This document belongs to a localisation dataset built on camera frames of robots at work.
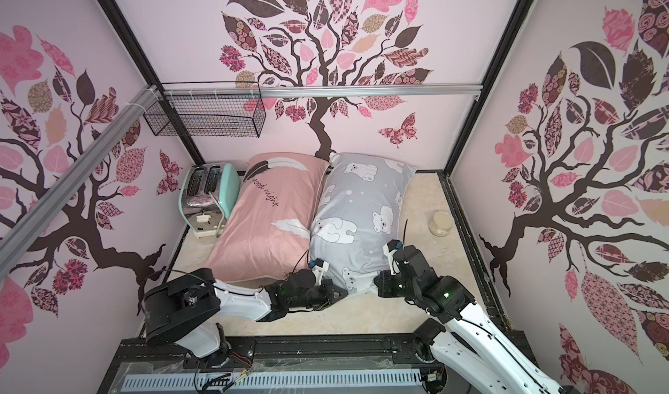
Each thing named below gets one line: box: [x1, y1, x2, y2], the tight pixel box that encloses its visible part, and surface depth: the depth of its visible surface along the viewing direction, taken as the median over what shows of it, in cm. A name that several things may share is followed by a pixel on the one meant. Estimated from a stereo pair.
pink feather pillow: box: [203, 153, 332, 286], surface depth 87 cm
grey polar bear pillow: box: [309, 151, 418, 294], surface depth 86 cm
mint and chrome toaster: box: [178, 163, 241, 239], surface depth 95 cm
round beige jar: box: [428, 210, 454, 238], surface depth 98 cm
